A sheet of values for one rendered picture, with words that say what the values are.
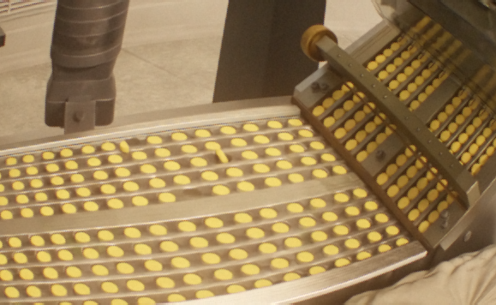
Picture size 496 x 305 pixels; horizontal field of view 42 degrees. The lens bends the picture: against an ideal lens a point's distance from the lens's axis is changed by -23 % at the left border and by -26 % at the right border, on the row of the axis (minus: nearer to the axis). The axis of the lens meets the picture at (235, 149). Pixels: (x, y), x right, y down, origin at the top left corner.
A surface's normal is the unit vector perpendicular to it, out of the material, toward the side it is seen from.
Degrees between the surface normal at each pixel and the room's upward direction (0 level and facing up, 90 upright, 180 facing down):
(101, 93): 87
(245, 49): 90
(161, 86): 0
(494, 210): 90
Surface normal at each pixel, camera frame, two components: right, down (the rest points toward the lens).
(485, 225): 0.43, 0.50
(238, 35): -0.80, 0.21
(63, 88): 0.21, 0.47
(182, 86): 0.13, -0.85
